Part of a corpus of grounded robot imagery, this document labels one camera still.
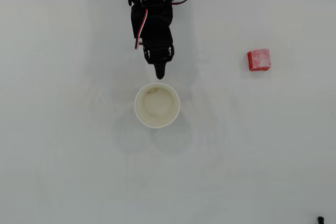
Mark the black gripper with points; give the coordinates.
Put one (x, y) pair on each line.
(158, 55)

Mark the red cube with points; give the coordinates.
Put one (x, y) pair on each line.
(259, 60)

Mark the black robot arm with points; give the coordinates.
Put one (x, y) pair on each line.
(157, 16)

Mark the tan paper cup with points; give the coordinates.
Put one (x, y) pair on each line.
(157, 106)

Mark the small black stand tip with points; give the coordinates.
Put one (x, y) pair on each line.
(320, 220)

